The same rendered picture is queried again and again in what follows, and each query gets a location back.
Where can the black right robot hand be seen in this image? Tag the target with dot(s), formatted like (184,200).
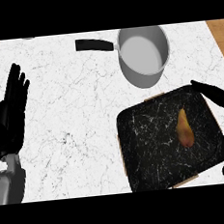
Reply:
(217,96)

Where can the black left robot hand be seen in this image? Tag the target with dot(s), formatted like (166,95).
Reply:
(8,117)

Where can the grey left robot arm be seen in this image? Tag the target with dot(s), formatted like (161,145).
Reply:
(7,182)

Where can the yellow-brown pear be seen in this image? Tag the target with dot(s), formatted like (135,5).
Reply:
(185,131)

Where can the black marble tray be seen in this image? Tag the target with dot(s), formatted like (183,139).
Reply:
(165,144)

